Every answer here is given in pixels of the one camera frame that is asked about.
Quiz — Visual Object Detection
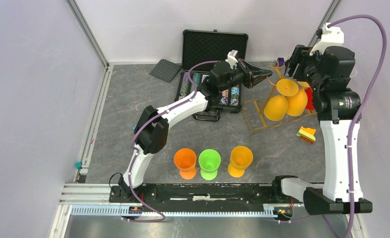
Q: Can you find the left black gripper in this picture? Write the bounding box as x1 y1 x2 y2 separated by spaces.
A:
220 59 273 93

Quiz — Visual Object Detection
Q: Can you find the gold wine glass rack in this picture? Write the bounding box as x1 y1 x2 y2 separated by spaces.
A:
242 62 317 132

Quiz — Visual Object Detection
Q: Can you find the yellow wine glass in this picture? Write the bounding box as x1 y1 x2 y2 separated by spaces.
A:
228 146 254 178
264 78 299 121
286 81 310 117

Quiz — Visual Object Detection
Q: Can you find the yellow wine glass back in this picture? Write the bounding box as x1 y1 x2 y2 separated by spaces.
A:
286 81 310 117

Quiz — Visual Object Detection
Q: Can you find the red plastic wine glass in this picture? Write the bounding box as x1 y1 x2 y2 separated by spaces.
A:
305 87 315 111

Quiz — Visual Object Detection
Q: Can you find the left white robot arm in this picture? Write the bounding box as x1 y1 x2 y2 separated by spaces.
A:
119 59 272 202

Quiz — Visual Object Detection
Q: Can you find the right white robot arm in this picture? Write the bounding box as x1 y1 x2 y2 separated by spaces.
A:
271 45 373 215

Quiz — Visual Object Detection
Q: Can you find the green plastic wine glass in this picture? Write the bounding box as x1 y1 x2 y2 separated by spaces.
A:
198 149 221 180

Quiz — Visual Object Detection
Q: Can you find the orange plastic wine glass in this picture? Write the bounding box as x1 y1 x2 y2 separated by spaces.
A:
174 148 196 180

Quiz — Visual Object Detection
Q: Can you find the purple small block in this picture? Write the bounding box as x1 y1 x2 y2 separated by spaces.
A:
276 57 285 67

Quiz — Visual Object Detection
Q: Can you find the black poker chip case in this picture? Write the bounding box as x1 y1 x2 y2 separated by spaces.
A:
175 30 249 122

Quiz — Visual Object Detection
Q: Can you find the orange green toy brick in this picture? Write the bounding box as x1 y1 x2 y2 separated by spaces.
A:
296 126 316 144

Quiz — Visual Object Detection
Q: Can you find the dark grey foam pad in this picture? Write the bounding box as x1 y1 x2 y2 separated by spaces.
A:
149 59 181 82

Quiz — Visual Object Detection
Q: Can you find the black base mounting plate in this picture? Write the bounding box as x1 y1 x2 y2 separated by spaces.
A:
109 183 302 213

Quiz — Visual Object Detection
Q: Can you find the teal small object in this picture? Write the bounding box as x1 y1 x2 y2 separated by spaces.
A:
75 162 82 170

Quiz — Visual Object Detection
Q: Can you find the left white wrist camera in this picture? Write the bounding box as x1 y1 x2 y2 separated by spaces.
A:
225 50 239 69

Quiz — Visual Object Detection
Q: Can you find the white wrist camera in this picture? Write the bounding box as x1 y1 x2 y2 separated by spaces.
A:
309 22 344 56
225 50 239 69

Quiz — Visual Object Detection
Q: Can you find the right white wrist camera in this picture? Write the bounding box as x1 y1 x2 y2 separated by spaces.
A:
309 22 344 56

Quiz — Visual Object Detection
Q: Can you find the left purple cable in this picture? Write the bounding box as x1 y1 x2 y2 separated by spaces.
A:
121 60 220 223

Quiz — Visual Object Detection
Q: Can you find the white slotted cable duct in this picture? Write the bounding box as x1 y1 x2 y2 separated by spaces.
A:
70 205 279 218

